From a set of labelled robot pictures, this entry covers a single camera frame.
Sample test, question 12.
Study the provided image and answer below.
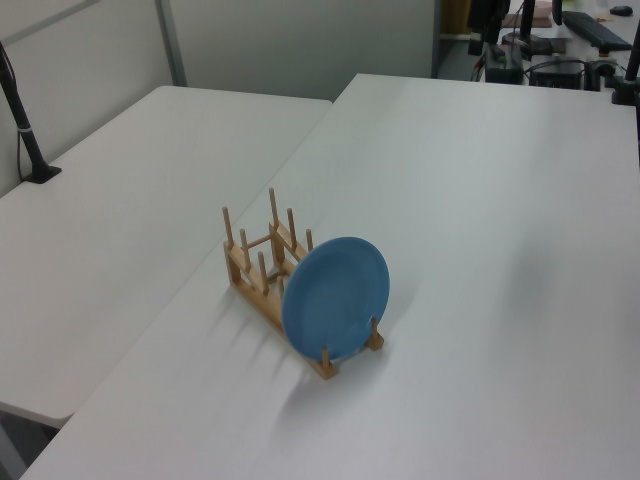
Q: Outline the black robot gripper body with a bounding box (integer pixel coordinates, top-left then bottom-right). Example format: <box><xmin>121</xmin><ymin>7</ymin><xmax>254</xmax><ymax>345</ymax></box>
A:
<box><xmin>467</xmin><ymin>0</ymin><xmax>511</xmax><ymax>35</ymax></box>

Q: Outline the blue round plate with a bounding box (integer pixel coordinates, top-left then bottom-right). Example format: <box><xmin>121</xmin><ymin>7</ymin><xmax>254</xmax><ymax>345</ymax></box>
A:
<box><xmin>281</xmin><ymin>236</ymin><xmax>391</xmax><ymax>363</ymax></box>

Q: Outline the wooden plate rack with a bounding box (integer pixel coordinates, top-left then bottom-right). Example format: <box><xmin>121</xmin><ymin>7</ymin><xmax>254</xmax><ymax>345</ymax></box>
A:
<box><xmin>221</xmin><ymin>188</ymin><xmax>386</xmax><ymax>382</ymax></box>

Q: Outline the black device with green top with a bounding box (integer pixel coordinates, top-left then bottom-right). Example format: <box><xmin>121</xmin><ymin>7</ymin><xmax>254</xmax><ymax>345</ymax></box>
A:
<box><xmin>485</xmin><ymin>47</ymin><xmax>524</xmax><ymax>84</ymax></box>

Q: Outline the black monitor stand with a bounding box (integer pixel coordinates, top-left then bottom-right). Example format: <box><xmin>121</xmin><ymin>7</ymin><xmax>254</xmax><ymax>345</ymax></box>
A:
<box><xmin>501</xmin><ymin>0</ymin><xmax>555</xmax><ymax>57</ymax></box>

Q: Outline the black equipment box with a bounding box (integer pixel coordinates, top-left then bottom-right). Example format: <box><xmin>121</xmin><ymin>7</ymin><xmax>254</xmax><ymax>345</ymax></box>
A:
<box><xmin>528</xmin><ymin>59</ymin><xmax>587</xmax><ymax>91</ymax></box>

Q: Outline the black computer keyboard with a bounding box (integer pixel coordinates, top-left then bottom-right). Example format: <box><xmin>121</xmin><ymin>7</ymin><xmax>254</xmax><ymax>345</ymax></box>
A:
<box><xmin>561</xmin><ymin>10</ymin><xmax>634</xmax><ymax>52</ymax></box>

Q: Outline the black clamped pole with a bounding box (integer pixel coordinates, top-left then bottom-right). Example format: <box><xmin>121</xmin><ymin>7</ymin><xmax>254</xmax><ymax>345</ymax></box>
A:
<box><xmin>611</xmin><ymin>0</ymin><xmax>640</xmax><ymax>107</ymax></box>

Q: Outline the black camera pole with base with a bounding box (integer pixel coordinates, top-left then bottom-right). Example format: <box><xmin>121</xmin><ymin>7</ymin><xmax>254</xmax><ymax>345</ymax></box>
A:
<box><xmin>0</xmin><ymin>42</ymin><xmax>63</xmax><ymax>186</ymax></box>

